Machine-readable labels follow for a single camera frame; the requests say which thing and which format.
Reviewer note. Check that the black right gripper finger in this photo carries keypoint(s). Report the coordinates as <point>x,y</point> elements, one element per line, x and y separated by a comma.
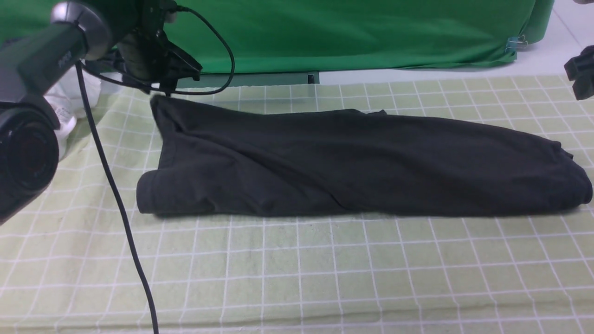
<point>580,71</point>

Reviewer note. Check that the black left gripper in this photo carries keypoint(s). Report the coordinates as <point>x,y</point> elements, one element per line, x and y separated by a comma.
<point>146,57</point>

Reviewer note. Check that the dark gray long-sleeved shirt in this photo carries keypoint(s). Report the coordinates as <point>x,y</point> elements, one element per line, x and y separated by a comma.
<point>221,161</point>

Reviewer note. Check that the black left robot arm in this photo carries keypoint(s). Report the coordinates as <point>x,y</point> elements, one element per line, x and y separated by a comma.
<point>126,35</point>

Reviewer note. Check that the crumpled white shirt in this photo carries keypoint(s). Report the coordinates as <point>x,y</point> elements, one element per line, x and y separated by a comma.
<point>66,100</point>

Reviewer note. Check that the blue binder clip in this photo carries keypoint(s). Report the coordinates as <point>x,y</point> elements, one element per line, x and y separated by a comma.
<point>515,44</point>

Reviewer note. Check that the green backdrop cloth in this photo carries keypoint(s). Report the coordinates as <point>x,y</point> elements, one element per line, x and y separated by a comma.
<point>269,36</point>

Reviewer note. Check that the light green checkered tablecloth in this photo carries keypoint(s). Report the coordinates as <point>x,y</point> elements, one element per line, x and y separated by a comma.
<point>66,267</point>

